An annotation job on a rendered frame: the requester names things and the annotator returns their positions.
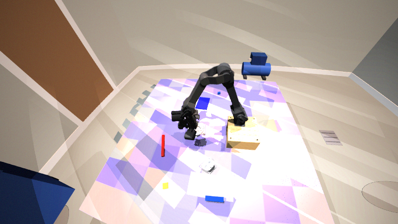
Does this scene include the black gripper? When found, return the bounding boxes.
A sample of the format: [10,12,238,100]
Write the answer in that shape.
[184,114,200,140]

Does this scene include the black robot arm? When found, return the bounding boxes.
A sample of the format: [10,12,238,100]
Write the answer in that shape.
[171,63,248,129]

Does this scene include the blue flat plate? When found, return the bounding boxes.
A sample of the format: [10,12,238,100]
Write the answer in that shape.
[195,97,210,110]

